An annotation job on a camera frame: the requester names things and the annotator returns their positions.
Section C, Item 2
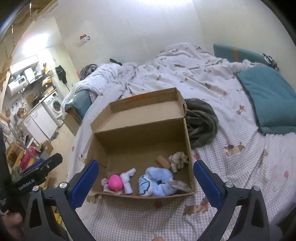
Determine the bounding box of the pink plush ball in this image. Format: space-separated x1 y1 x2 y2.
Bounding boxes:
107 174 123 192

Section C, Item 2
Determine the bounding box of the white sock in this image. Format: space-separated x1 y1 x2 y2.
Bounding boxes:
120 168 136 195

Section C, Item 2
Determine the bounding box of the beige patterned cloth scrunchie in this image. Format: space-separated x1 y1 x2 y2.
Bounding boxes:
168 152 189 173

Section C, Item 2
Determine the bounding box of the light blue plush toy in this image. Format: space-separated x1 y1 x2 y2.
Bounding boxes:
138 167 177 197

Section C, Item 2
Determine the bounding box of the clear plastic packaging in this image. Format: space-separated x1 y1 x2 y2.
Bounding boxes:
166 180 192 193

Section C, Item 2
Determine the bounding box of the wooden chair with red cloth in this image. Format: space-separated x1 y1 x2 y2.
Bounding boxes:
6 142 36 171

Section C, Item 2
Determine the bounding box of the white checked dog-print bedspread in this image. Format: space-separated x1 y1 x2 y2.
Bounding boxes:
67 43 295 240

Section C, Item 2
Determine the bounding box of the white kitchen cabinet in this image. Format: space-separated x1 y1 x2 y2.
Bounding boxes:
22 104 58 144

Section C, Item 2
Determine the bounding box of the white washing machine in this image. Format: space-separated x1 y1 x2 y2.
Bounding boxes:
42 90 62 121

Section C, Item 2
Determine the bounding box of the dark grey folded blanket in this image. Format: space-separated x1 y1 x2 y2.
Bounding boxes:
185 98 219 149

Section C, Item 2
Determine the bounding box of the teal mattress corner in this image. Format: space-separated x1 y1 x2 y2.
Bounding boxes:
65 90 92 122

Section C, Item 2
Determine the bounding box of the brown cardboard box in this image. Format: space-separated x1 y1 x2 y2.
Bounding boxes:
85 88 196 199

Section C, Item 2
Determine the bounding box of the teal pillow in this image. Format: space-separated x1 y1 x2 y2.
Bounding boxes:
236 66 295 135

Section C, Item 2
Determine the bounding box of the teal headboard cushion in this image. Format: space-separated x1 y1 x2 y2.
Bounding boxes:
213 43 275 65

